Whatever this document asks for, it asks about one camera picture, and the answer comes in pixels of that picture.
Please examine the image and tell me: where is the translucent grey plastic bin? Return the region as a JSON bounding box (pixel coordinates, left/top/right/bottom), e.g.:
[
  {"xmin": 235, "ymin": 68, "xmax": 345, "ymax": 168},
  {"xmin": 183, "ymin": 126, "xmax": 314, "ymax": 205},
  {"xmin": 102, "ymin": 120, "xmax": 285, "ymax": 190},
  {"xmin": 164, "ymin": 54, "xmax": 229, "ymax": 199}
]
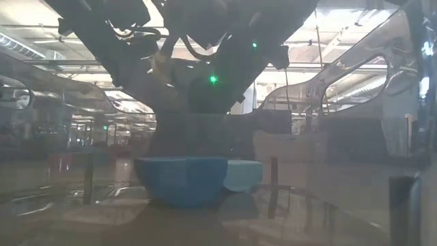
[{"xmin": 0, "ymin": 0, "xmax": 437, "ymax": 246}]

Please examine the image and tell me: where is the thin black hanging cable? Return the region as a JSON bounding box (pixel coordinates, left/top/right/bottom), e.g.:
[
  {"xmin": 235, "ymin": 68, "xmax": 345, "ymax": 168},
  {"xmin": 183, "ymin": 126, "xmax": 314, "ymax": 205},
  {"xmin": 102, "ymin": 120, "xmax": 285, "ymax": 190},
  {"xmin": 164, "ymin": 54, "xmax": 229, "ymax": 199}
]
[{"xmin": 313, "ymin": 9, "xmax": 329, "ymax": 114}]

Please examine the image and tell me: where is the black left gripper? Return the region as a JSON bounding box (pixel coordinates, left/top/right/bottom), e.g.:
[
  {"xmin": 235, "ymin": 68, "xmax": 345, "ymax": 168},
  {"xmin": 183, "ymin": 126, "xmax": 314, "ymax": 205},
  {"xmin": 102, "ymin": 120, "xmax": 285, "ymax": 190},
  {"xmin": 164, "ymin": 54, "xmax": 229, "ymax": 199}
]
[{"xmin": 115, "ymin": 37, "xmax": 187, "ymax": 115}]

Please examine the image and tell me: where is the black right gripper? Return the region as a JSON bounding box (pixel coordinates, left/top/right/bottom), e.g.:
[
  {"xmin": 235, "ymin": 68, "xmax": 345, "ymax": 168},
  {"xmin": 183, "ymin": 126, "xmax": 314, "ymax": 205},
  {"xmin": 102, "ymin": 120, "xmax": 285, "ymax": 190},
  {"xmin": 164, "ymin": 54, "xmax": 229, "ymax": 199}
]
[{"xmin": 188, "ymin": 20, "xmax": 271, "ymax": 115}]

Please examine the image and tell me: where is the long ceiling light bar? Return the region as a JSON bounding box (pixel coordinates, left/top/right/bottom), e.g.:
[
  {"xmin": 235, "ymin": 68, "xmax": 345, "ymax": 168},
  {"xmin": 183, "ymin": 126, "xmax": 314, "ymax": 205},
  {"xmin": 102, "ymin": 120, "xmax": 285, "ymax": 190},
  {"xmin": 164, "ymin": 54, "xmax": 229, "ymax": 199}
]
[{"xmin": 262, "ymin": 62, "xmax": 327, "ymax": 73}]

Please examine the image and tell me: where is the blue bowl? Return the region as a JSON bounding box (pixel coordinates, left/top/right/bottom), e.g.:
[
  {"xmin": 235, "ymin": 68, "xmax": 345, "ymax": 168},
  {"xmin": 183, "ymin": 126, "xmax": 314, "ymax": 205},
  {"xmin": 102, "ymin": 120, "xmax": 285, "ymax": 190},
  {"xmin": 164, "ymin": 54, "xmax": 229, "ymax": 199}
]
[{"xmin": 134, "ymin": 156, "xmax": 229, "ymax": 209}]

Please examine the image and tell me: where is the white pillar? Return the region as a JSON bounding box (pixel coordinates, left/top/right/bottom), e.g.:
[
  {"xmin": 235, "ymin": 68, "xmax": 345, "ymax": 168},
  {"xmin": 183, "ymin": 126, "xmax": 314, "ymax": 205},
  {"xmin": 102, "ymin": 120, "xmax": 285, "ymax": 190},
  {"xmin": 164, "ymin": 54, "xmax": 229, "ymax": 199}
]
[{"xmin": 235, "ymin": 83, "xmax": 255, "ymax": 114}]

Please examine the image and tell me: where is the light blue half-round block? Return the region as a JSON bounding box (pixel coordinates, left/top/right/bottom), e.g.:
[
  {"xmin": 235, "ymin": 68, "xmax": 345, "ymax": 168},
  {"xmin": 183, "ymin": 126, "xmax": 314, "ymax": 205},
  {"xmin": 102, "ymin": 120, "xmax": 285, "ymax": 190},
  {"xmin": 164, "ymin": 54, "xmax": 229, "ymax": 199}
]
[{"xmin": 223, "ymin": 159, "xmax": 264, "ymax": 193}]

